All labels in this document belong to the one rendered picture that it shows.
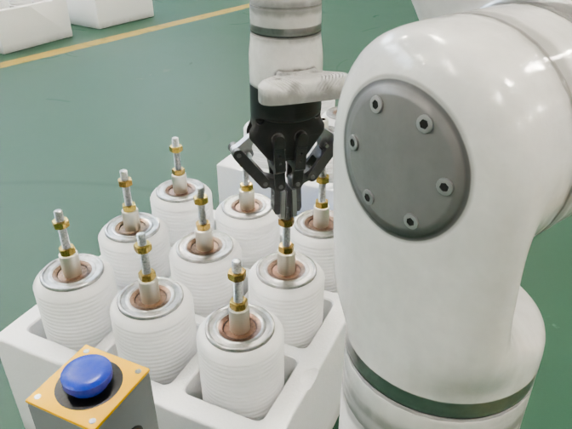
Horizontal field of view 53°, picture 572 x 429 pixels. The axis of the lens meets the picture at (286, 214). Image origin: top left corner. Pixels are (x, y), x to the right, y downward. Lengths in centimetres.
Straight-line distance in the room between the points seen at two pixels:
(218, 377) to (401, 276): 42
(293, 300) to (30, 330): 34
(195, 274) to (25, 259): 61
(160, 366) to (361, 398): 43
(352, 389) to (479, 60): 17
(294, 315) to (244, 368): 12
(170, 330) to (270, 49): 32
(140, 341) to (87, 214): 76
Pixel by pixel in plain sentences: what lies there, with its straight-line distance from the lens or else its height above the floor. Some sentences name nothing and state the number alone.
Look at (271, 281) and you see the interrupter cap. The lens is 69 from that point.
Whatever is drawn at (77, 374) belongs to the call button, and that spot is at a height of 33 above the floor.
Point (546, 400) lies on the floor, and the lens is 97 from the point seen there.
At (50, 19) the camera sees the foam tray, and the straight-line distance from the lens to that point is 302.
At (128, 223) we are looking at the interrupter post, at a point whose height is 27.
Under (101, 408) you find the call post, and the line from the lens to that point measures 49.
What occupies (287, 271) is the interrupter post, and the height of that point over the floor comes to 26.
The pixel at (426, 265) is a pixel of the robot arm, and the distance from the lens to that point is 21.
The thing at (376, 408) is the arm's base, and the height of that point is 46.
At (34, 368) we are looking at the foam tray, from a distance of 79.
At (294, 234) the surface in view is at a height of 25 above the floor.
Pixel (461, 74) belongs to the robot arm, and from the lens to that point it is 19.
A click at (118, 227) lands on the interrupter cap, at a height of 25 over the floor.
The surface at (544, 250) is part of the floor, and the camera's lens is 131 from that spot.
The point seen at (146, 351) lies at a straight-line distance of 67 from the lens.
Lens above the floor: 67
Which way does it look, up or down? 31 degrees down
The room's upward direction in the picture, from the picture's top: straight up
